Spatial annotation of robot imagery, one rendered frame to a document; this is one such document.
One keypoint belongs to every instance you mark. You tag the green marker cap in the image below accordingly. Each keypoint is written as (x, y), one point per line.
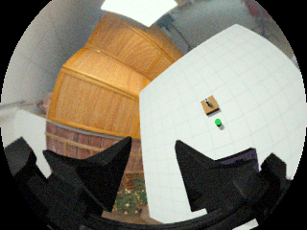
(218, 123)

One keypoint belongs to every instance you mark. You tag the tan block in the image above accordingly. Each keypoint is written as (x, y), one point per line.
(213, 106)

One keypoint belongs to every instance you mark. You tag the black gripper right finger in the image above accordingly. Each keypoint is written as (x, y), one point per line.
(203, 178)

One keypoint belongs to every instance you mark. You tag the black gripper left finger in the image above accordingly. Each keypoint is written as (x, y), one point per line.
(100, 175)

